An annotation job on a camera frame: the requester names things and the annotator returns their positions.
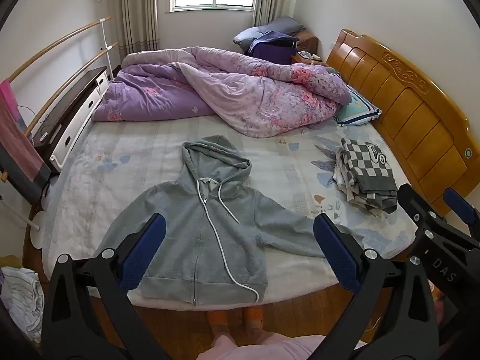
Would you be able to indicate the wooden rail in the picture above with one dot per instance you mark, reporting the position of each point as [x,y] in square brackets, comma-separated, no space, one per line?
[56,41]
[71,77]

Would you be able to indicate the dark purple cloth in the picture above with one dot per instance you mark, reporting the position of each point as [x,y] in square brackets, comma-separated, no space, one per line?
[272,50]

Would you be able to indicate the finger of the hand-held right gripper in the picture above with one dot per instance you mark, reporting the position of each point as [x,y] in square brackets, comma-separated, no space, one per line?
[412,204]
[459,204]

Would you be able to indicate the person's left foot orange sock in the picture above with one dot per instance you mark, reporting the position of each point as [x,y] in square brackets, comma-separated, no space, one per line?
[218,320]

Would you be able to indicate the person's right foot orange sock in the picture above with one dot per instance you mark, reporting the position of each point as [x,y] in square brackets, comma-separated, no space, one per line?
[254,317]

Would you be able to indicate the grey zip hoodie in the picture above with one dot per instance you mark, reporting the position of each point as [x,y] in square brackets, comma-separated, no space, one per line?
[187,232]

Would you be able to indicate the wooden headboard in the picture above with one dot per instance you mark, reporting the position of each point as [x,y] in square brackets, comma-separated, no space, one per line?
[412,112]

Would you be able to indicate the white printed cloth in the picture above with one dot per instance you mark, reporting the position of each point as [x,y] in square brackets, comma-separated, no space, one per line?
[22,300]

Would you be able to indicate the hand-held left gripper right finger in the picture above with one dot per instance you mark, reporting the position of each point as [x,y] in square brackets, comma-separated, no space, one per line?
[337,257]

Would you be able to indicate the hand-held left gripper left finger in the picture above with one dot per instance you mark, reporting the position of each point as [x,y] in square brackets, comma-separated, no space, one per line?
[144,249]

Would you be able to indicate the pink striped towel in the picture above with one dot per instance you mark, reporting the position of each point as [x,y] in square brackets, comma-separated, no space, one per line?
[18,146]

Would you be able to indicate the person's pink trousers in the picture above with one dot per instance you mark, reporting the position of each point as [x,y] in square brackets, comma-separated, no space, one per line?
[262,348]

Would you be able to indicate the wooden nightstand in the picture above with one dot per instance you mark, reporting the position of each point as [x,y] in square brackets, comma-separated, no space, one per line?
[309,45]

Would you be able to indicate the grey checkered folded cloth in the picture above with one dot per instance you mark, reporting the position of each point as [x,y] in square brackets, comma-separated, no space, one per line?
[369,172]

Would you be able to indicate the blue-grey pillow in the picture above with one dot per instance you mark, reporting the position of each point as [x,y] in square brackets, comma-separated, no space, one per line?
[273,28]

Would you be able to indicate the white fuzzy bed blanket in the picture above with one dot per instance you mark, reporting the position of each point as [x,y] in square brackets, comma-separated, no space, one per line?
[131,157]

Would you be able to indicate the dark-topped white drawer cabinet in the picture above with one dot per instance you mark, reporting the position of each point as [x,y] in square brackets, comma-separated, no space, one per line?
[78,93]

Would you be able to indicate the person's foot orange sock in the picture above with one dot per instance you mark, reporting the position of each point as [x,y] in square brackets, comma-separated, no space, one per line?
[218,320]
[254,317]

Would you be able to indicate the light blue striped pillow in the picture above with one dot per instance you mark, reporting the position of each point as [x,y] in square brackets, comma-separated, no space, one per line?
[358,110]

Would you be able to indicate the white rail post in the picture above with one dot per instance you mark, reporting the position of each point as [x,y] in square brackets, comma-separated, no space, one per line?
[105,48]

